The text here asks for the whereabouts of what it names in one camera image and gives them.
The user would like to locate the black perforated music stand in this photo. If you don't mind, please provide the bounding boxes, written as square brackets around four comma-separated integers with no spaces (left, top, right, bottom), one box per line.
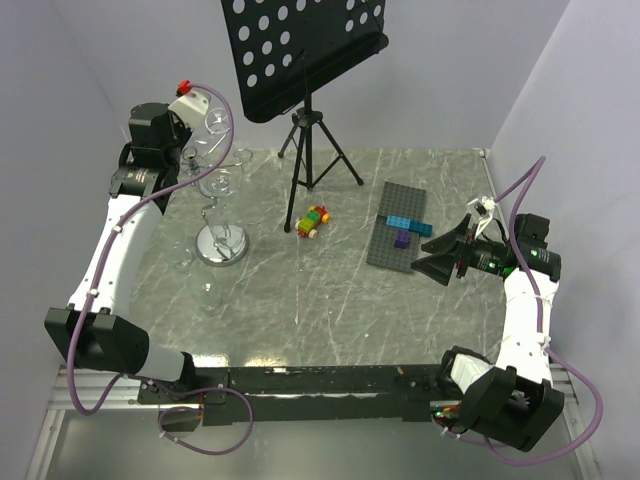
[221,1,389,231]

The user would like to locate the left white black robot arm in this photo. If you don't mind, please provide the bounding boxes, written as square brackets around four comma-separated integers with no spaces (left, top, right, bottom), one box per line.
[44,100,206,402]

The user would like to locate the colourful lego toy car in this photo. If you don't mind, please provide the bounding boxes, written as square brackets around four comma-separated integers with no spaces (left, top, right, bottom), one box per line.
[295,206,330,239]

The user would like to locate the purple lego brick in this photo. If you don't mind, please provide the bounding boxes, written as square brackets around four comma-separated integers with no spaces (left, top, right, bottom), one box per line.
[393,229,411,250]

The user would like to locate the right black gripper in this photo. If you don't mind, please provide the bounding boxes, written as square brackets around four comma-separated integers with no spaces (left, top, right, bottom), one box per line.
[411,213,504,286]

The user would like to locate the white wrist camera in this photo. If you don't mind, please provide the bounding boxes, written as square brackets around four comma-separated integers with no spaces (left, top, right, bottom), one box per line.
[168,80,211,131]
[467,195,496,240]

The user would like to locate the grey lego baseplate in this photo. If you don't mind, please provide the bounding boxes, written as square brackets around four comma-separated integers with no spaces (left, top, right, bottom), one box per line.
[366,181,431,274]

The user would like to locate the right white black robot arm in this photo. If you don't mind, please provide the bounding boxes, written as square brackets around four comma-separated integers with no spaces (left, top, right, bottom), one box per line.
[411,214,564,452]

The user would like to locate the purple cable loop under rail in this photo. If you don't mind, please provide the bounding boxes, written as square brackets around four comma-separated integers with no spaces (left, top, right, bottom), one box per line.
[157,387,255,457]

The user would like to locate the blue lego brick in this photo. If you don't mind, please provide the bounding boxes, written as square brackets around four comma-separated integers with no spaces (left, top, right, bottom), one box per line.
[386,215,433,238]

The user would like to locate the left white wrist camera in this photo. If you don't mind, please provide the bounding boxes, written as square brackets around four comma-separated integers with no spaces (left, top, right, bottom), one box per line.
[168,80,211,131]

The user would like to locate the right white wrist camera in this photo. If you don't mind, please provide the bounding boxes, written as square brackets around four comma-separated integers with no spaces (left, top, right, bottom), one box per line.
[467,195,496,240]

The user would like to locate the chrome wine glass rack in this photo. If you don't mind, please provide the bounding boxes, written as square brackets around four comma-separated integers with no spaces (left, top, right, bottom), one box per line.
[181,135,249,267]

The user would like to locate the clear wine glass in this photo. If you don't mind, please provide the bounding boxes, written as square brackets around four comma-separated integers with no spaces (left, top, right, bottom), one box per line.
[203,166,243,224]
[191,107,230,155]

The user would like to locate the clear glass beside rack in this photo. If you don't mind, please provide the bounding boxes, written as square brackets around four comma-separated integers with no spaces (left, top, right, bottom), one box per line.
[165,242,193,269]

